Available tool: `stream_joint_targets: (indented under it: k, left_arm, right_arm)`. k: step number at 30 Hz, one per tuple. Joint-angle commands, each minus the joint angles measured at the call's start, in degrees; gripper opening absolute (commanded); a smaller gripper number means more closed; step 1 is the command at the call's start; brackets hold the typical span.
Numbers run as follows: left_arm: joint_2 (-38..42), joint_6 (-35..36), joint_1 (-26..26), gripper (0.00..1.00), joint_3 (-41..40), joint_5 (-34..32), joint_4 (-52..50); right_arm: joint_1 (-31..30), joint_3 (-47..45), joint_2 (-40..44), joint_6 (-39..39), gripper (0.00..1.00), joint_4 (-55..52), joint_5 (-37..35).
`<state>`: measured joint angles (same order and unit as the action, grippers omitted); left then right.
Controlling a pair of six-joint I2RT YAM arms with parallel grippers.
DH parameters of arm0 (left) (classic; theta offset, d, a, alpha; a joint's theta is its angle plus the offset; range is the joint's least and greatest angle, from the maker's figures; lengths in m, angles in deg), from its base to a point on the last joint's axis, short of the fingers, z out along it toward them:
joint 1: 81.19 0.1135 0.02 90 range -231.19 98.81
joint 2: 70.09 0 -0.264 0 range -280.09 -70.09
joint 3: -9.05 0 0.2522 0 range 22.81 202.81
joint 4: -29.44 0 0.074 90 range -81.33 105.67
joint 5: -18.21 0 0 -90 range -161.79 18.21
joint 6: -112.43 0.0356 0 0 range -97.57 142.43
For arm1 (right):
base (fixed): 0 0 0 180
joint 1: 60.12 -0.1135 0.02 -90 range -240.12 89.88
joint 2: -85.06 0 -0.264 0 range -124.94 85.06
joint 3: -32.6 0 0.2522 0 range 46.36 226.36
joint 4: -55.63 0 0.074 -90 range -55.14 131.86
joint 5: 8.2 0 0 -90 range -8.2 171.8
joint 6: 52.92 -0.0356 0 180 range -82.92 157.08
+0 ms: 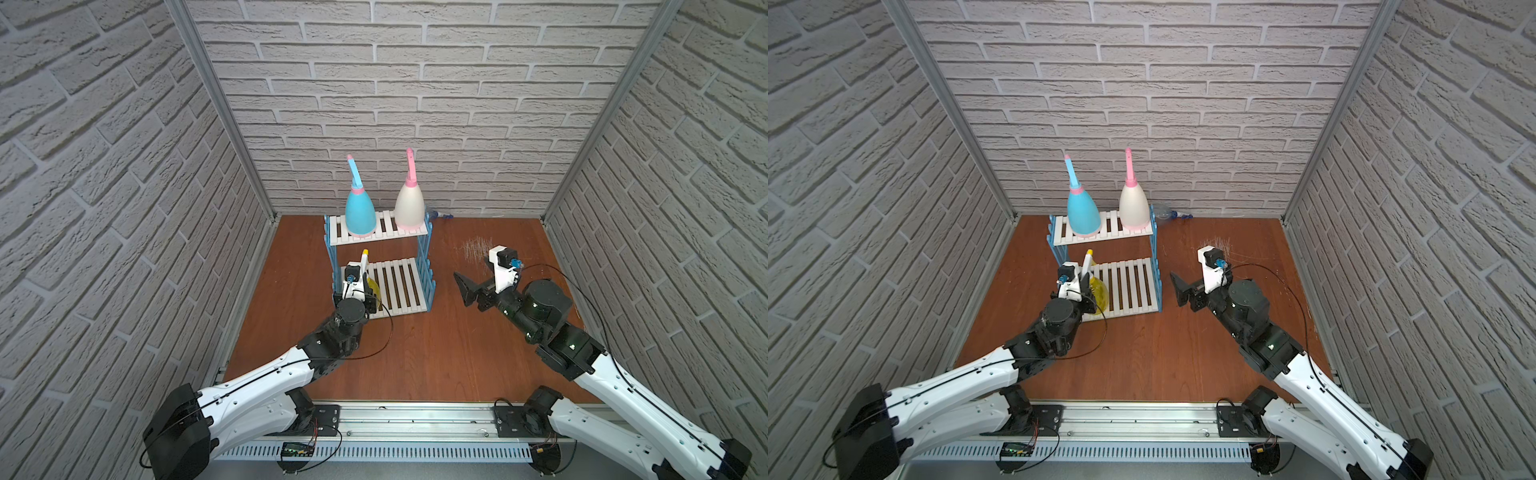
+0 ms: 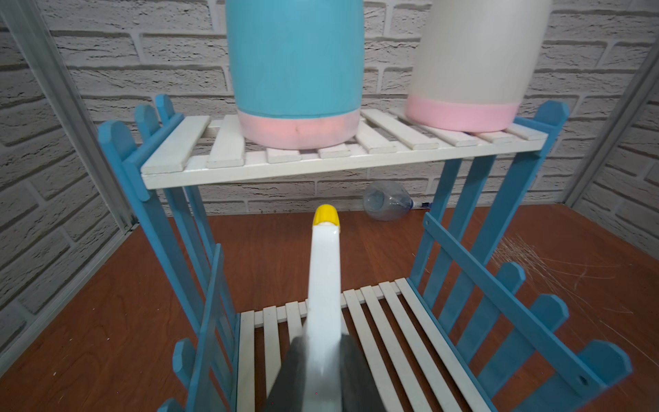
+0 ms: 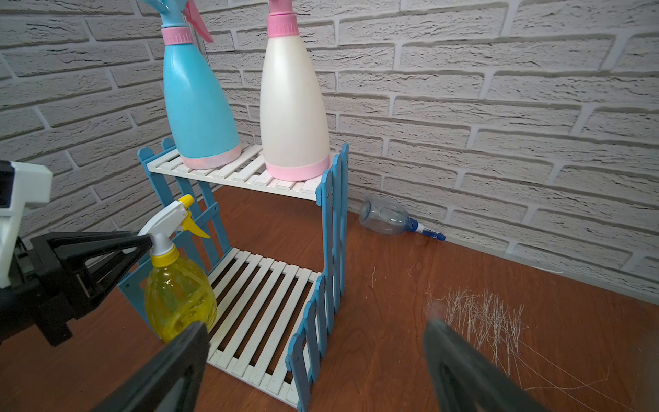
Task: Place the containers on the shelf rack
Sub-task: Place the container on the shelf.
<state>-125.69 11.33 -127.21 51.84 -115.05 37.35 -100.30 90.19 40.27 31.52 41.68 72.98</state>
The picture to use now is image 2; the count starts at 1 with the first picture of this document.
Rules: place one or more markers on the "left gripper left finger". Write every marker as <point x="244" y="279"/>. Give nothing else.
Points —
<point x="287" y="392"/>

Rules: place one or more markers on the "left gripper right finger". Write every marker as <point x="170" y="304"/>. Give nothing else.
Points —
<point x="359" y="390"/>

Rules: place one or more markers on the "yellow transparent spray bottle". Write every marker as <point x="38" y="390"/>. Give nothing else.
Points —
<point x="323" y="328"/>

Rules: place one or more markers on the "clear blue spray bottle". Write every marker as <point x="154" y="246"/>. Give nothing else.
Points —
<point x="385" y="200"/>

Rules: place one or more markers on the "blue pink spray bottle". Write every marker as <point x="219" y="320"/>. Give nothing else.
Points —
<point x="297" y="70"/>

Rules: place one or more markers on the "white pink spray bottle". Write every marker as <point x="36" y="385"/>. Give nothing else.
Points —
<point x="475" y="62"/>

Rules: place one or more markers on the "blue white slatted shelf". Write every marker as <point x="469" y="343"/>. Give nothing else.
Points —
<point x="450" y="331"/>

